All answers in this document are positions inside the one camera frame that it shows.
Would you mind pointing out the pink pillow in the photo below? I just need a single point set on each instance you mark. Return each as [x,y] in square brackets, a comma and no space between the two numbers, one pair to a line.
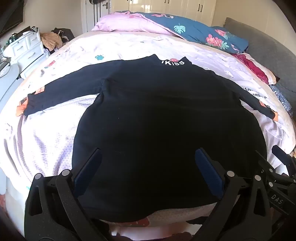
[129,24]

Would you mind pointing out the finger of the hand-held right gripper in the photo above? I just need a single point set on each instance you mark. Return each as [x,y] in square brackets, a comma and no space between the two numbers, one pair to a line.
[285,161]
[266,164]

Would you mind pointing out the grey upholstered headboard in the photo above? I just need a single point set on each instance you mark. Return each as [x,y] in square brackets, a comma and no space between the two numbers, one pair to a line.
[266,46]

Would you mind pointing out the white door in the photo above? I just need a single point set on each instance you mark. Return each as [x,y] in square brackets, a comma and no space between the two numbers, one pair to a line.
[98,14]

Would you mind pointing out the pale grey oval table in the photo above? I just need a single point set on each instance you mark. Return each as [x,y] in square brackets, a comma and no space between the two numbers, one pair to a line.
[8,85]

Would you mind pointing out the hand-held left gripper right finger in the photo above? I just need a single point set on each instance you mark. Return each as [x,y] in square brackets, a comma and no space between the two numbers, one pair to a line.
[211,171]

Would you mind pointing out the blue patterned pillow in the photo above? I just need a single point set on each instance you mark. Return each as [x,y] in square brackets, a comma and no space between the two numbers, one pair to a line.
[282,99]

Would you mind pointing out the red and cream pillow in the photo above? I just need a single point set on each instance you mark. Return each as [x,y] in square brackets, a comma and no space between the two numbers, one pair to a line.
[254,67]

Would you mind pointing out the white drawer cabinet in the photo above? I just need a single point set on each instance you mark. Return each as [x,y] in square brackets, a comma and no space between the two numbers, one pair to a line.
[27,53]

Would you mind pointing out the blue floral quilt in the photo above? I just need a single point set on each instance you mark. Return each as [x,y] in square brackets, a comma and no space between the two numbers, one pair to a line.
[196,30]

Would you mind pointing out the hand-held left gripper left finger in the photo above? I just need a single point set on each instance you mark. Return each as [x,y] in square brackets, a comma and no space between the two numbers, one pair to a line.
[86,171]

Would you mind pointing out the brown cloth pile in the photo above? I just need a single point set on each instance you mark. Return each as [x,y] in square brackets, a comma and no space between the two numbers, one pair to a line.
[52,40]

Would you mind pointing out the lavender strawberry printed blanket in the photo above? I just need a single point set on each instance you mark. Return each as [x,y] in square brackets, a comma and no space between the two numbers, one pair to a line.
[46,139]

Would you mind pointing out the cream glossy wardrobe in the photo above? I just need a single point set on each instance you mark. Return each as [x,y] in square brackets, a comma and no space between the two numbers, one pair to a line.
[173,7]

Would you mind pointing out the black long-sleeved sweater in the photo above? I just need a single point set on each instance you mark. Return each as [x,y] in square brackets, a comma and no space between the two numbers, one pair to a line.
[150,127]

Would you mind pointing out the black television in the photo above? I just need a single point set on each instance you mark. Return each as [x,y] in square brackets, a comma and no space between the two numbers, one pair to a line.
[9,16]

